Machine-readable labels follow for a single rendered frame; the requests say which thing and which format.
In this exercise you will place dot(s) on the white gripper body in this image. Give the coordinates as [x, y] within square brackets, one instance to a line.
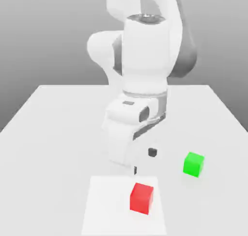
[118, 143]

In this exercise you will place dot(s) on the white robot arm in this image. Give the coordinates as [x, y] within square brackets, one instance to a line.
[144, 53]

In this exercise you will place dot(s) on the small red cube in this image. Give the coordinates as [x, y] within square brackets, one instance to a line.
[141, 199]

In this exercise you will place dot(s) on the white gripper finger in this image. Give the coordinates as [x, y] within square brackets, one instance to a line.
[135, 170]
[152, 152]

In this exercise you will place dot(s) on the small green cube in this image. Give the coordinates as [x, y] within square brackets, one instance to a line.
[192, 164]

